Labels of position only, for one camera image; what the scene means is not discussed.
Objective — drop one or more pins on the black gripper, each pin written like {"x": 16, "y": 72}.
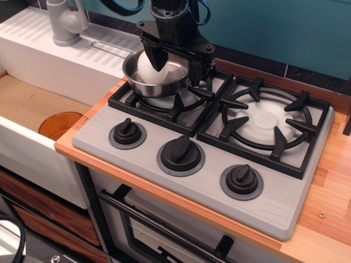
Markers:
{"x": 176, "y": 30}

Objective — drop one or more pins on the small steel pan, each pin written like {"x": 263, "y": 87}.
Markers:
{"x": 176, "y": 80}

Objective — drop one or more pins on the white egg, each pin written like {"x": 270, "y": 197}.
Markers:
{"x": 147, "y": 73}

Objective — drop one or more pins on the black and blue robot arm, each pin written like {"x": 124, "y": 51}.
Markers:
{"x": 175, "y": 30}

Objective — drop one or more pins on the black left stove knob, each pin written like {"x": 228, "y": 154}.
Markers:
{"x": 127, "y": 135}

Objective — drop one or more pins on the black stove knob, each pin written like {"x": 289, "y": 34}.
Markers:
{"x": 127, "y": 135}
{"x": 181, "y": 157}
{"x": 241, "y": 182}

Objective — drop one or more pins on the black middle stove knob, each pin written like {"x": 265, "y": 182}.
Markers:
{"x": 181, "y": 157}

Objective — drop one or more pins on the grey toy stove top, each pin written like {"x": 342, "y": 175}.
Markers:
{"x": 275, "y": 211}

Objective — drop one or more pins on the black right stove knob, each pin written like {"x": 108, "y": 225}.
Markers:
{"x": 241, "y": 182}

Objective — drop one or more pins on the black left burner grate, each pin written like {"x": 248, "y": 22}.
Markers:
{"x": 183, "y": 113}

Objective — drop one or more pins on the black burner grate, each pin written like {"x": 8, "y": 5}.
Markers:
{"x": 183, "y": 113}
{"x": 274, "y": 127}

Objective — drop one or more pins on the grey toy faucet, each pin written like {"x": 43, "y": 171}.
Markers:
{"x": 66, "y": 24}

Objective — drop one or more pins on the black right burner grate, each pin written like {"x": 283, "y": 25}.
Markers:
{"x": 274, "y": 127}

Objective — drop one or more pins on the white toy sink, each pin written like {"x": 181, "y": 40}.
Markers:
{"x": 40, "y": 79}

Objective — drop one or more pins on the wooden drawer front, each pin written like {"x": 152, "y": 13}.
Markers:
{"x": 52, "y": 217}

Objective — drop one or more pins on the oven door with black handle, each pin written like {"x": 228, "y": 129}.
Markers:
{"x": 150, "y": 231}

